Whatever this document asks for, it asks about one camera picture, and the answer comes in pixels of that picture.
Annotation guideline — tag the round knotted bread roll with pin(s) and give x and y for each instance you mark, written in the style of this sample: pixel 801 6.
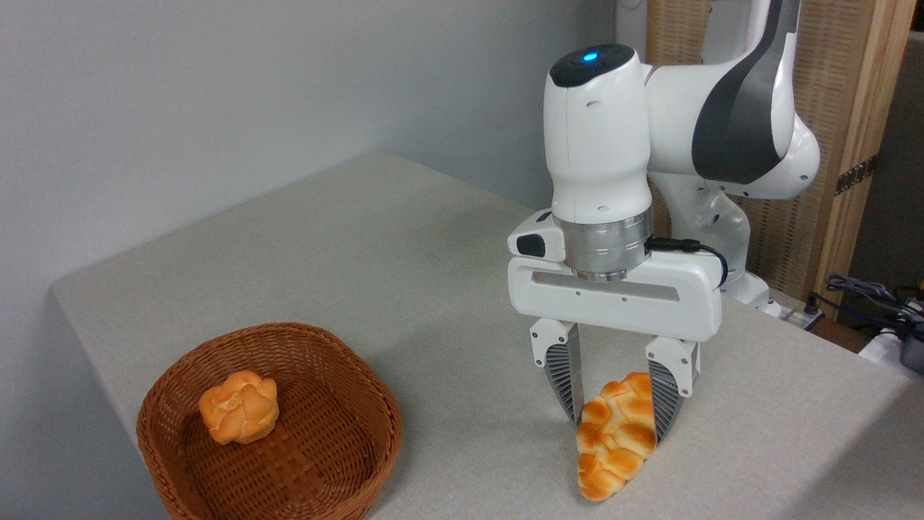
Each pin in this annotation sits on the round knotted bread roll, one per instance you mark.
pixel 240 406

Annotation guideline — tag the long braided bread loaf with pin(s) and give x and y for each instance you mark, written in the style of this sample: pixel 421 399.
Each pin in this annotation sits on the long braided bread loaf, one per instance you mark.
pixel 613 444

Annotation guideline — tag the dark metal screen hinge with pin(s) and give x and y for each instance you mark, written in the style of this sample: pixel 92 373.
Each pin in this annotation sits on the dark metal screen hinge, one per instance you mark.
pixel 857 175

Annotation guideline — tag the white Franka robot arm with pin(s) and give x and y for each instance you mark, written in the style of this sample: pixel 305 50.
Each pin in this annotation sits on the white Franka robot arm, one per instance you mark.
pixel 599 130

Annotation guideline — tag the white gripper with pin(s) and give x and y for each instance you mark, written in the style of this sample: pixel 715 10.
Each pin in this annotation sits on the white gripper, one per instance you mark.
pixel 650 296

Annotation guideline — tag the brown woven wicker basket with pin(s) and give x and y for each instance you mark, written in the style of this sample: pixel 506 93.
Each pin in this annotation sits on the brown woven wicker basket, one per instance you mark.
pixel 325 448

